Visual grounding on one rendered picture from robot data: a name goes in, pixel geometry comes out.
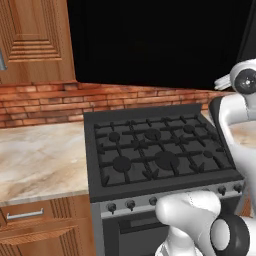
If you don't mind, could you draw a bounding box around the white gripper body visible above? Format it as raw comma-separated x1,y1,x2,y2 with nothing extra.
213,73,235,92

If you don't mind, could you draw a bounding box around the black microwave oven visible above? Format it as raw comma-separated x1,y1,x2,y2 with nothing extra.
66,0,256,91

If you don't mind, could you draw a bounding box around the dark oven door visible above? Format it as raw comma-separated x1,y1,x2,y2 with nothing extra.
100,196,244,256

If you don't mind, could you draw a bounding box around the wooden base cupboard door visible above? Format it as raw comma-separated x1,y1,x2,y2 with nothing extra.
0,225,97,256

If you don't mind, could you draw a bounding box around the dark grey gas stove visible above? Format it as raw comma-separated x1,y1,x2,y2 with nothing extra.
82,102,247,256

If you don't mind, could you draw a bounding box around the wooden drawer front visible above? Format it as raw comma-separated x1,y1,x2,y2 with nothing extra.
0,194,92,236

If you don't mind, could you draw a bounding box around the dark oven door handle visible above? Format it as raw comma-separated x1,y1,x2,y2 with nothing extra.
117,218,170,235

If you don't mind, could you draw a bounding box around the wooden wall cupboard door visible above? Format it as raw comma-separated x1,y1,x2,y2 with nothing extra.
0,0,77,85

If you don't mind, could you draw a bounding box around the silver wall cupboard handle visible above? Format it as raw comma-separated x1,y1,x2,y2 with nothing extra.
0,49,8,72

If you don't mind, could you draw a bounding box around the silver drawer handle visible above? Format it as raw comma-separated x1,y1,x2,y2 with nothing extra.
5,208,45,222

